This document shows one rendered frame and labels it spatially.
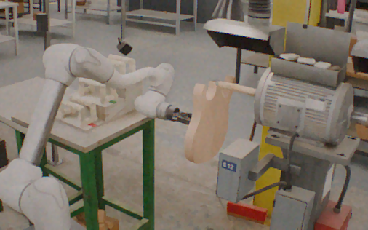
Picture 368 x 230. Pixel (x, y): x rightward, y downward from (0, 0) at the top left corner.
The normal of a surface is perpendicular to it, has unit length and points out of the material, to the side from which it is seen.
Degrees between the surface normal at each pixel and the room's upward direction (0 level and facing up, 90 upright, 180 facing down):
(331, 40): 90
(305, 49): 90
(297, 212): 90
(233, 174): 90
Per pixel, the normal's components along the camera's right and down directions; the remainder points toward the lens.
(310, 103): -0.48, -0.18
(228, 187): -0.55, 0.29
